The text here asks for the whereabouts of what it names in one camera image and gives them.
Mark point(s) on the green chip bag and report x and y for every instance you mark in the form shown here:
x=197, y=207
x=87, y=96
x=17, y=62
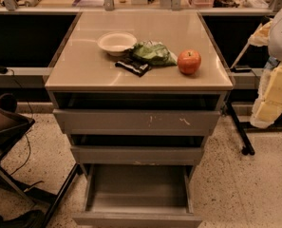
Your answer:
x=153, y=53

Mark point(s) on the white paper bowl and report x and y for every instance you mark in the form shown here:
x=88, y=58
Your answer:
x=116, y=43

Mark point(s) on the dark office chair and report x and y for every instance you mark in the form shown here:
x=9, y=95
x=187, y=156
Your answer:
x=13, y=127

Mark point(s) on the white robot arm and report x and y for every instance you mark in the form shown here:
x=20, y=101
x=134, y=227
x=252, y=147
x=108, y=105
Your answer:
x=275, y=43

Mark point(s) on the red apple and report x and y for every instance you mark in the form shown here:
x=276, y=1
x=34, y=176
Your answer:
x=189, y=61

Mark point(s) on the grey middle drawer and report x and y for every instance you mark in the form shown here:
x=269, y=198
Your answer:
x=137, y=155

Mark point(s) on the grey drawer cabinet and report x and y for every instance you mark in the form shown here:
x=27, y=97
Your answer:
x=138, y=88

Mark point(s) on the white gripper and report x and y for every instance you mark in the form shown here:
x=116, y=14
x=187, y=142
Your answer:
x=281, y=35

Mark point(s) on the grey bottom drawer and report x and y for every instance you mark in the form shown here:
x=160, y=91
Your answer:
x=139, y=196

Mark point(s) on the black snack wrapper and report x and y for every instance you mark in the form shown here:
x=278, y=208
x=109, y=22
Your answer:
x=133, y=66

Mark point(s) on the grey top drawer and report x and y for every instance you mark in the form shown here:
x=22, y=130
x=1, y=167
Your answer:
x=137, y=122

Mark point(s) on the grey drawer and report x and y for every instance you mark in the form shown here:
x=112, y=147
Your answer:
x=137, y=122
x=137, y=155
x=139, y=196

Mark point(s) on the white stick with black base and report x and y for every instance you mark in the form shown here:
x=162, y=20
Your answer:
x=241, y=53

